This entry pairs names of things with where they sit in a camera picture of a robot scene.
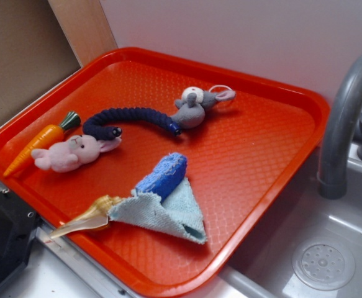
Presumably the light teal cloth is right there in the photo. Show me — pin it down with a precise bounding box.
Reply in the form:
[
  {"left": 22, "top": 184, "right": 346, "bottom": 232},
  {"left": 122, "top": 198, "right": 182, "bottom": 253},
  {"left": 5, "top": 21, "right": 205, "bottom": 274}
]
[{"left": 108, "top": 178, "right": 207, "bottom": 245}]

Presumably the blue sponge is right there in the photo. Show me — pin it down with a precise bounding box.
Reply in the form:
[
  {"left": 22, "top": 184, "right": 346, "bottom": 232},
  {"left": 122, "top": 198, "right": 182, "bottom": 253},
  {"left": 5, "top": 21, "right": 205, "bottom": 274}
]
[{"left": 135, "top": 153, "right": 188, "bottom": 202}]

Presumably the red plastic tray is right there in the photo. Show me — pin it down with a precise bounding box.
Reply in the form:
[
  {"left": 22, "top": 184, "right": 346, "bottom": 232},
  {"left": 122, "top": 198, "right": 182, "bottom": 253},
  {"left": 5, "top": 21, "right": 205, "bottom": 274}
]
[{"left": 0, "top": 48, "right": 329, "bottom": 297}]

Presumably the grey plush donkey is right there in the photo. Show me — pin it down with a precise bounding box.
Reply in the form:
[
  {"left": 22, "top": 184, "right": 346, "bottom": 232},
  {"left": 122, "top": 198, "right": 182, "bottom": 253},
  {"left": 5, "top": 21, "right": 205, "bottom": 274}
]
[{"left": 170, "top": 85, "right": 236, "bottom": 129}]

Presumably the tan spiral seashell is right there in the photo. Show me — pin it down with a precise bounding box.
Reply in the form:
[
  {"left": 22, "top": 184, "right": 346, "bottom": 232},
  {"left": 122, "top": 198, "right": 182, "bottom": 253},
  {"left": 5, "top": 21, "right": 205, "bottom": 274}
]
[{"left": 49, "top": 195, "right": 125, "bottom": 239}]

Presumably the pink plush bunny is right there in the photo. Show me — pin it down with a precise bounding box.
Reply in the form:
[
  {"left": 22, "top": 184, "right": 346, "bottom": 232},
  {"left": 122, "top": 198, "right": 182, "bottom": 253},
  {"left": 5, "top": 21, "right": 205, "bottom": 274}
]
[{"left": 31, "top": 135, "right": 122, "bottom": 173}]

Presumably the orange toy carrot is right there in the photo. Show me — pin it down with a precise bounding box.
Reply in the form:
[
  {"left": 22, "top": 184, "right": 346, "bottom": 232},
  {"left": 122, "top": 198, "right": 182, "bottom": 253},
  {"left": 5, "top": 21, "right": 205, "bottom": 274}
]
[{"left": 3, "top": 111, "right": 81, "bottom": 178}]

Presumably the grey sink faucet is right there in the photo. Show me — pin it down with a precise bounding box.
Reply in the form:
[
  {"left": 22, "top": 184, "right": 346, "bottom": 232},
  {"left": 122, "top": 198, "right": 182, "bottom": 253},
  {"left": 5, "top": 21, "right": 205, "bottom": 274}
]
[{"left": 317, "top": 55, "right": 362, "bottom": 199}]

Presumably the grey sink basin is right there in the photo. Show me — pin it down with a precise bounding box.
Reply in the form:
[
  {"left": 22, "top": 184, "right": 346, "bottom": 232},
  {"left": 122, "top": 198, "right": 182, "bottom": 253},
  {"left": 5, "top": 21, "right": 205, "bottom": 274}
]
[{"left": 220, "top": 155, "right": 362, "bottom": 297}]

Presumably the brown cardboard panel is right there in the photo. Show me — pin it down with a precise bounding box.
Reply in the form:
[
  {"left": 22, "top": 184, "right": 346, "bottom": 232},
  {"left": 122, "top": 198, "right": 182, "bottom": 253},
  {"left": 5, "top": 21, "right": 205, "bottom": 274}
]
[{"left": 0, "top": 1, "right": 79, "bottom": 126}]

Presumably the round sink drain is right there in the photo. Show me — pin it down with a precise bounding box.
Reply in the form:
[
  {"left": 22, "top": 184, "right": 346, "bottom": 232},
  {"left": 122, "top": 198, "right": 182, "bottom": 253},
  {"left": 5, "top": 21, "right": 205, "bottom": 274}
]
[{"left": 292, "top": 237, "right": 355, "bottom": 291}]

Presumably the dark blue rope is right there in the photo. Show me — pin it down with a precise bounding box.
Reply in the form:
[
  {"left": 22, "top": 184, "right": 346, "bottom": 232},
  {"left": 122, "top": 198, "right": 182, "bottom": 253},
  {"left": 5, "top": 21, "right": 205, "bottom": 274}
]
[{"left": 82, "top": 107, "right": 183, "bottom": 140}]

